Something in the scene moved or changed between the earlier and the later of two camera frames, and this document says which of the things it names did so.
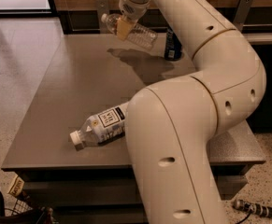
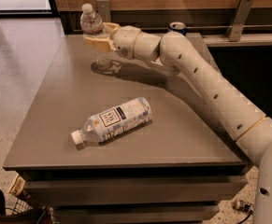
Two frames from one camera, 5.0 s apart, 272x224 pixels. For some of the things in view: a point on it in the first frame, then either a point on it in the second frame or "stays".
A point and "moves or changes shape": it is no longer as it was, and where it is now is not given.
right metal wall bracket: (244, 6) stays
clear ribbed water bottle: (139, 35) moves or changes shape
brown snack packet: (17, 187) stays
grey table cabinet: (86, 75) stays
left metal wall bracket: (103, 5) stays
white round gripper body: (132, 7) → (124, 41)
